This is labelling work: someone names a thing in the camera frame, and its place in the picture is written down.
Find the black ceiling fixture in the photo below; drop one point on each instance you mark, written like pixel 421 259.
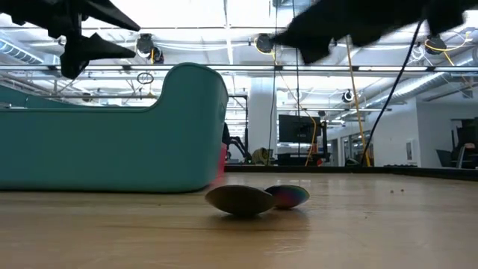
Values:
pixel 347 96
pixel 264 43
pixel 145 43
pixel 435 45

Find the dark metal spoon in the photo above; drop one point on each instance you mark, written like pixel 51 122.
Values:
pixel 239 200

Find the black metal stand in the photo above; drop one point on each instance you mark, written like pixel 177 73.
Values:
pixel 244 112

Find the black metal table frame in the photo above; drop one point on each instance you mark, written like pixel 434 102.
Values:
pixel 373 170

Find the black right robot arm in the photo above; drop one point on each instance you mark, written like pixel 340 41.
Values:
pixel 452 13

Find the teal plastic bin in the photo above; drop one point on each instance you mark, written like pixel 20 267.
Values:
pixel 112 149

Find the black office chair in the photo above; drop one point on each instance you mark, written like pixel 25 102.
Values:
pixel 448 158

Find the pink plastic bin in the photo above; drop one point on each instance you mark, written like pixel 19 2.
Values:
pixel 222 160

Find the black computer monitor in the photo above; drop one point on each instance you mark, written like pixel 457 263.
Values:
pixel 298 129

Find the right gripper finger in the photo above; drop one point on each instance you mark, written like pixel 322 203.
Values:
pixel 306 41

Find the olive green bag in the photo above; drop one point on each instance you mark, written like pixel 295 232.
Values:
pixel 261 155

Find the purple iridescent spoon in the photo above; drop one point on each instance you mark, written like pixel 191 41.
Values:
pixel 289 196

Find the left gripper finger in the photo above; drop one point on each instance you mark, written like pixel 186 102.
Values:
pixel 104 48
pixel 112 16

